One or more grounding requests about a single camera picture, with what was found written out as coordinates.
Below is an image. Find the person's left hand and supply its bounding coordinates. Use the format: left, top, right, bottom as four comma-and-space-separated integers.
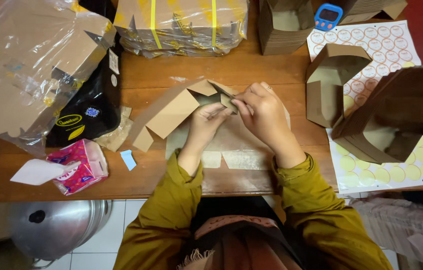
187, 102, 235, 154

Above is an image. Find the person's right hand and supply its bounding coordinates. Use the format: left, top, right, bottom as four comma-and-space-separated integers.
232, 82, 299, 151

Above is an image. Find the kraft cardboard box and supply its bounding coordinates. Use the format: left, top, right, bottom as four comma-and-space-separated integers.
129, 78, 292, 172

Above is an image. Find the single folded kraft box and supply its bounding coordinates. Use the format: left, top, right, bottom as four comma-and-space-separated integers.
305, 43, 374, 129

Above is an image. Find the light blue paper slip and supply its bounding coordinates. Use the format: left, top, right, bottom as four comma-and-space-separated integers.
119, 149, 137, 172

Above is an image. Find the tall stack of folded boxes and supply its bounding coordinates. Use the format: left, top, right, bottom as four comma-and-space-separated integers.
258, 0, 316, 56

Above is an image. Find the black plastic bag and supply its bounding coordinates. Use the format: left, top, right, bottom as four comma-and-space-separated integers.
45, 0, 123, 149

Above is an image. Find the blue digital timer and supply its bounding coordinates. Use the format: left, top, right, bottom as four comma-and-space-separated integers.
314, 3, 344, 32

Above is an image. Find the brown fringed scarf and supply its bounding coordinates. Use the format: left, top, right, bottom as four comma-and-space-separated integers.
177, 215, 304, 270

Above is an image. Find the pink tissue pack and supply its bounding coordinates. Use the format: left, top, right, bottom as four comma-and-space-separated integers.
46, 139, 109, 196

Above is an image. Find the nested stack of kraft boxes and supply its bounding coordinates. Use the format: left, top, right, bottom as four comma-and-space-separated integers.
331, 64, 423, 165

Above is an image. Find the sheet of round printed stickers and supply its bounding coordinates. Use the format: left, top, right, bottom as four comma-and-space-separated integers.
306, 20, 422, 118

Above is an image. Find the emptied yellow sticker sheet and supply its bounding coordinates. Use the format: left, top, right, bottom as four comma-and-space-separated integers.
325, 127, 423, 195

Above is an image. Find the small stack of kraft boxes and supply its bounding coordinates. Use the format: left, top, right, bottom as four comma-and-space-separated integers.
340, 0, 409, 25

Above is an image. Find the white tissue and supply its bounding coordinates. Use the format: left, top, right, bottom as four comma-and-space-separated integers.
10, 158, 82, 186

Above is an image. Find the white plastic bag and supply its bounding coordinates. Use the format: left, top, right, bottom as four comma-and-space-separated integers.
349, 196, 423, 270

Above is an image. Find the steel pot with lid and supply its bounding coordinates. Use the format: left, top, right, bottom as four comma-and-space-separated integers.
8, 199, 113, 270

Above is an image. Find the open plastic-wrapped flat cardboard bundle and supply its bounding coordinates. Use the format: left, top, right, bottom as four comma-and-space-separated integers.
0, 0, 117, 157

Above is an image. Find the yellow-strapped wrapped cardboard bundle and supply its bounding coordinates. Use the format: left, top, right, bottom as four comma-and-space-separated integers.
113, 0, 250, 59

